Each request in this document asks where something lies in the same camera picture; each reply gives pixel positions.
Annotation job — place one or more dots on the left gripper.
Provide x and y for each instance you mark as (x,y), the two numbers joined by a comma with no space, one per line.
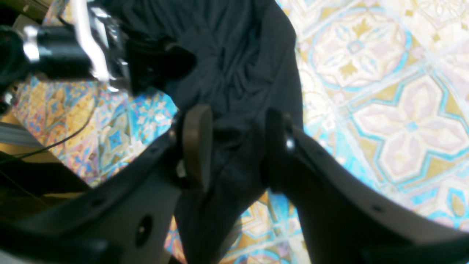
(148,62)

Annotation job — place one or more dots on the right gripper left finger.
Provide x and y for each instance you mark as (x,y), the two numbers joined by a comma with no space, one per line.
(126,219)

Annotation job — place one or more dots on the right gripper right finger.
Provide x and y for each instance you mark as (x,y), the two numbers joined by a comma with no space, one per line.
(344,221)

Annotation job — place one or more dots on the black t-shirt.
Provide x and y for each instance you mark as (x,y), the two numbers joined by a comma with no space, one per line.
(245,52)

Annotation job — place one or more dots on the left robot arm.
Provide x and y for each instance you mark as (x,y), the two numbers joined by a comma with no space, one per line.
(50,52)

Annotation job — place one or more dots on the patterned tablecloth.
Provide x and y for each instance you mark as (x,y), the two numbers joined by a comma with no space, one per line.
(385,91)

